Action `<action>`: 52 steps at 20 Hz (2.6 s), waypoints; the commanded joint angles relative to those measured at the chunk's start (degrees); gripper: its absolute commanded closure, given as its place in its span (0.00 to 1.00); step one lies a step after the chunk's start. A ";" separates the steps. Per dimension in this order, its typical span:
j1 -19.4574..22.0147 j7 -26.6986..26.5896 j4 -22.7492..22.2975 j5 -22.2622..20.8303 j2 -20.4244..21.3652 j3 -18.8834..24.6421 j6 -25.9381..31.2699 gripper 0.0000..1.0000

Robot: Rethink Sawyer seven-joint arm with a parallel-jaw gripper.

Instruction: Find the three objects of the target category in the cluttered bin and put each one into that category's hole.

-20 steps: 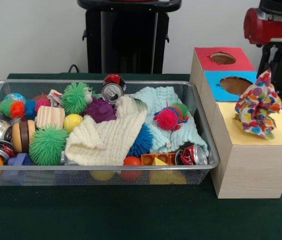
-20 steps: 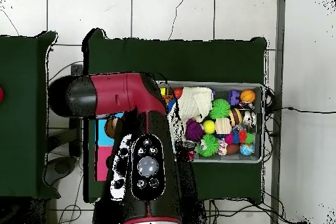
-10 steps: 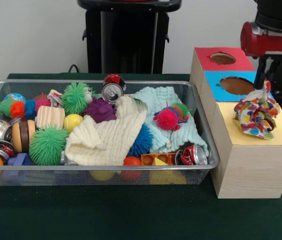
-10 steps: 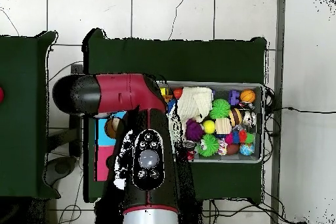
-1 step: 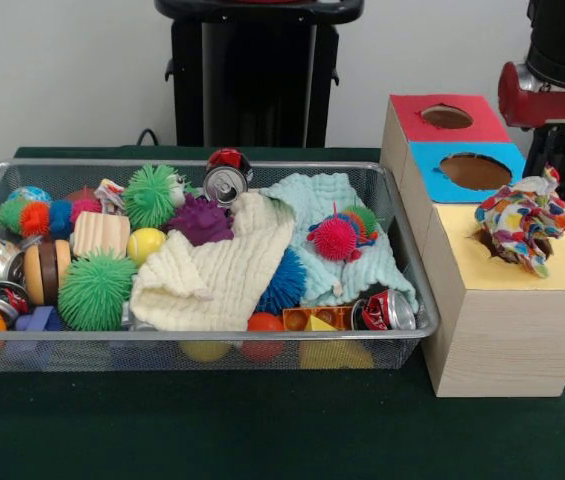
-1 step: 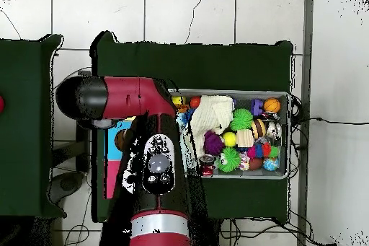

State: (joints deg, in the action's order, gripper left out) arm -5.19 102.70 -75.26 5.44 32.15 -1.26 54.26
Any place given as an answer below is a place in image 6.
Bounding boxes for wooden box three holes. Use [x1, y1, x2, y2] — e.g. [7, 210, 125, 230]
[102, 118, 136, 200]

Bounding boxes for cream waffle cloth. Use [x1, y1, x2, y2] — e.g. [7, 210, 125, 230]
[184, 95, 235, 157]

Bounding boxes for purple spiky rubber toy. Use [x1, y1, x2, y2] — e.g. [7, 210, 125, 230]
[203, 130, 225, 156]

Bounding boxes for yellow ball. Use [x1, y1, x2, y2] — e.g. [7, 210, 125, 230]
[222, 131, 237, 147]

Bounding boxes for uncrushed red soda can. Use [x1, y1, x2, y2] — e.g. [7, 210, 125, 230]
[198, 154, 216, 177]

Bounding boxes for plain green puffer ball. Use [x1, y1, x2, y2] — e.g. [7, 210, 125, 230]
[230, 108, 254, 131]

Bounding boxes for green puffer toy white face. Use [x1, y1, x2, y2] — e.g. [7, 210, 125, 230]
[215, 146, 241, 172]

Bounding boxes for ridged wooden block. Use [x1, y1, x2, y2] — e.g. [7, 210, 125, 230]
[236, 128, 255, 148]

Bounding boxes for colourful patterned cloth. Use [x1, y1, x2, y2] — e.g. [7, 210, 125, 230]
[239, 151, 251, 171]

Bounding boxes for wooden toy burger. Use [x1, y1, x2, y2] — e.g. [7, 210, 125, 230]
[249, 118, 267, 140]

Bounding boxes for multicoloured fuzzy caterpillar toy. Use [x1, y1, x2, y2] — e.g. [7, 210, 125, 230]
[246, 141, 280, 159]

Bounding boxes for grey rounded floor base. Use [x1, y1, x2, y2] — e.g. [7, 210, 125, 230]
[47, 170, 86, 205]

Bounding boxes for dark green side table cloth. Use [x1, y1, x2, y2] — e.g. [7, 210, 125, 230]
[0, 34, 67, 219]

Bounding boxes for silver wire mesh bin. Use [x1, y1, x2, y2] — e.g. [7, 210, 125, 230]
[169, 88, 290, 180]

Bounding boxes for black cable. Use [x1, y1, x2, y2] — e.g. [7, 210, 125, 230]
[290, 116, 369, 127]

